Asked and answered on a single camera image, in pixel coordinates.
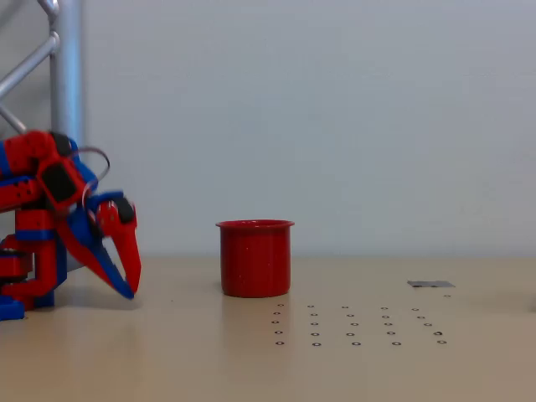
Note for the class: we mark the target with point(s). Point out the red cup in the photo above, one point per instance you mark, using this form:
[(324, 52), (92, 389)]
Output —
[(255, 261)]

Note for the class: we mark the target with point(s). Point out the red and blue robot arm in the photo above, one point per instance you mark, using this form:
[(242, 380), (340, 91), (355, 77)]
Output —
[(37, 247)]

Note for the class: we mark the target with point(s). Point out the grey tape patch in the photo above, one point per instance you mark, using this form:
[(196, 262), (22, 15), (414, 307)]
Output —
[(431, 284)]

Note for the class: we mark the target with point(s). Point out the silver metal frame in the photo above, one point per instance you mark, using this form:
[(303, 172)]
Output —
[(67, 84)]

